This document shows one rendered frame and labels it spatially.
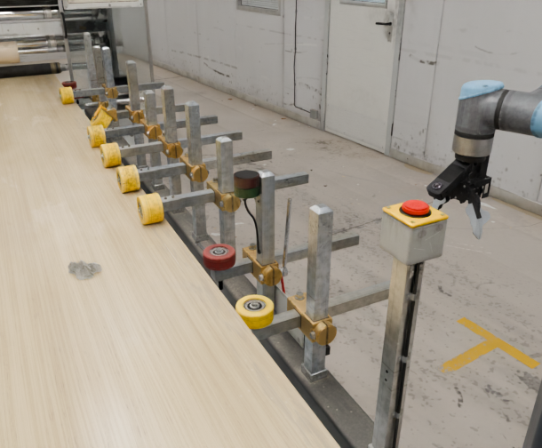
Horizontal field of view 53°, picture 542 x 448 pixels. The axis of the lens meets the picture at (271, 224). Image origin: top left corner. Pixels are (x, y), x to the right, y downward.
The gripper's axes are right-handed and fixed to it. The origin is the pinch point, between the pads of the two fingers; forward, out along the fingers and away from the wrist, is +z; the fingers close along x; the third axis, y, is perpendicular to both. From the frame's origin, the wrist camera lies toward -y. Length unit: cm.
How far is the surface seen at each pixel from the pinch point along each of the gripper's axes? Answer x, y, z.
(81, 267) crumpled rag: 37, -84, 3
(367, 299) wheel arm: -1.7, -29.4, 9.4
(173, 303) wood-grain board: 13, -71, 4
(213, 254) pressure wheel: 27, -54, 3
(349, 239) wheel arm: 21.9, -14.9, 8.3
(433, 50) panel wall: 209, 224, 1
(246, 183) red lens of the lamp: 20, -49, -16
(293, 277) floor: 126, 41, 94
